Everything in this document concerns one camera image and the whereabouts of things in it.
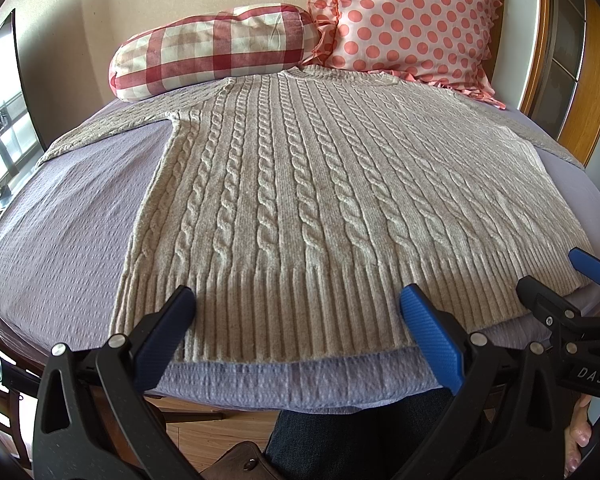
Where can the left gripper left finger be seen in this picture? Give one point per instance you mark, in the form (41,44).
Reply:
(70,440)

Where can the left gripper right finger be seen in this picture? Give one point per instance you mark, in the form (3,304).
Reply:
(503,420)

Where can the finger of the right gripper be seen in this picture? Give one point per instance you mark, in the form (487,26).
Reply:
(585,263)
(547,307)

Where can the beige cable-knit sweater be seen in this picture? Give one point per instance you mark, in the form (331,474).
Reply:
(297,205)

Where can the person's right hand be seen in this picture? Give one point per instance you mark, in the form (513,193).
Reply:
(577,435)

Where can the dark wooden chair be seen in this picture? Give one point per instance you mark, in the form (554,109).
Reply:
(17,411)

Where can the dark blue trouser leg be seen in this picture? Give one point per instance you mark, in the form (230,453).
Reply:
(368,444)

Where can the brown leather slipper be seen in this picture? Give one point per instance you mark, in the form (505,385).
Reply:
(244,461)

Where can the lavender bed sheet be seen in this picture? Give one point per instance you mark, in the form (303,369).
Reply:
(63,243)

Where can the pink polka dot pillow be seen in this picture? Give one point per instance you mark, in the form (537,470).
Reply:
(443,43)

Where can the wooden headboard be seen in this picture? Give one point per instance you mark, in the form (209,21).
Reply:
(496,30)

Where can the red white checked bolster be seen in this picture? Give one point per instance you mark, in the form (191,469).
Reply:
(250,40)

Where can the wooden door frame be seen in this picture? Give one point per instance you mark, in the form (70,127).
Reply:
(562,94)

